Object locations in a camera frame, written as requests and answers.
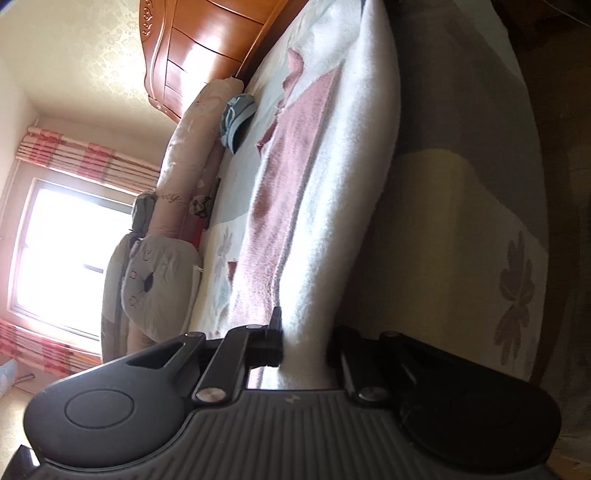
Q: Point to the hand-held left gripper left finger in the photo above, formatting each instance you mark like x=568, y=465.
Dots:
x=272, y=344

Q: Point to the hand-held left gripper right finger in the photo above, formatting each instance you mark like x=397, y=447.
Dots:
x=337, y=350

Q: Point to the pink and white knit sweater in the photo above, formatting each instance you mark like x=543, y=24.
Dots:
x=332, y=184

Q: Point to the grey cat-face cushion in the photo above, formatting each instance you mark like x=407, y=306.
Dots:
x=152, y=286

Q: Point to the black hair clip with flower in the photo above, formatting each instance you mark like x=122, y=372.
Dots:
x=203, y=203

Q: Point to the blue grey folded cloth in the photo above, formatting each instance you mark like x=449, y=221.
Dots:
x=143, y=210

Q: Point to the long pink bolster pillow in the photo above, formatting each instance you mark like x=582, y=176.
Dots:
x=194, y=138

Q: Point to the window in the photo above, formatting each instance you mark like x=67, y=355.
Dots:
x=69, y=249

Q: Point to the blue baseball cap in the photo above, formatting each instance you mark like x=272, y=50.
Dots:
x=238, y=120

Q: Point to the pink striped curtain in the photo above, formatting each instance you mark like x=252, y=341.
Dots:
x=83, y=157

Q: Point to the wooden headboard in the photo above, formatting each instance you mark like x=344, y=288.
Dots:
x=207, y=50

